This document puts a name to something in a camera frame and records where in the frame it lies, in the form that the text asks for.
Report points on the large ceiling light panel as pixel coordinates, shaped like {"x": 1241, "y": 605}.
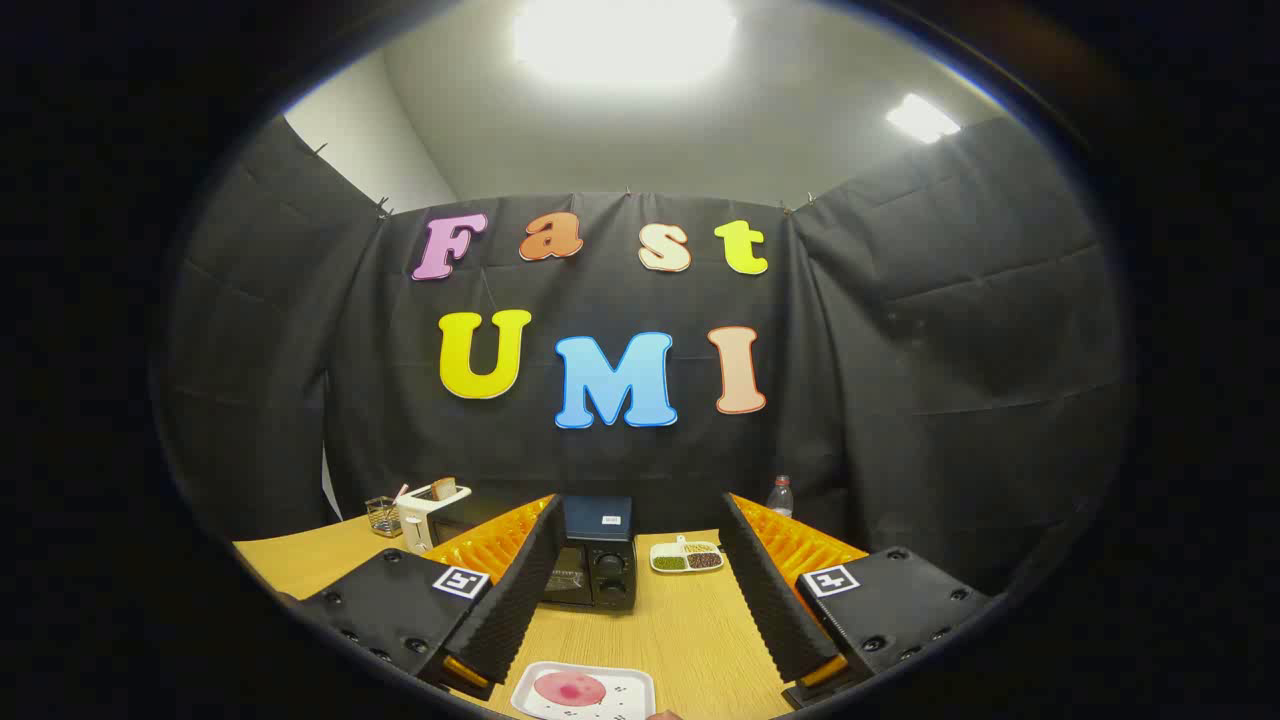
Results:
{"x": 625, "y": 40}

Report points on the bread slice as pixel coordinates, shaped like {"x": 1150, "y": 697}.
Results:
{"x": 444, "y": 489}

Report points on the pink round meat slice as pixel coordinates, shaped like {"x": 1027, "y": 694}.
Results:
{"x": 570, "y": 688}

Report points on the small ceiling light panel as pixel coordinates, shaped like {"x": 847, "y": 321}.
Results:
{"x": 922, "y": 118}

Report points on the white toaster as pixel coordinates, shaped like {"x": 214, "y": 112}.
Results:
{"x": 415, "y": 520}

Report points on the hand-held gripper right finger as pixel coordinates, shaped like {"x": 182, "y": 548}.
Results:
{"x": 770, "y": 610}

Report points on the white square plate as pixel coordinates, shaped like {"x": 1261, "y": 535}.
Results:
{"x": 625, "y": 685}

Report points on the clear water bottle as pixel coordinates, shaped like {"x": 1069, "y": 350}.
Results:
{"x": 780, "y": 500}

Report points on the divided dish with beans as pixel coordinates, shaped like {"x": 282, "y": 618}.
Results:
{"x": 686, "y": 560}

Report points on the black toaster oven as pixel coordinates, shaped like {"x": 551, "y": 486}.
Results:
{"x": 600, "y": 575}

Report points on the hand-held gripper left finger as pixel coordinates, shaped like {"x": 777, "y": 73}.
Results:
{"x": 520, "y": 600}

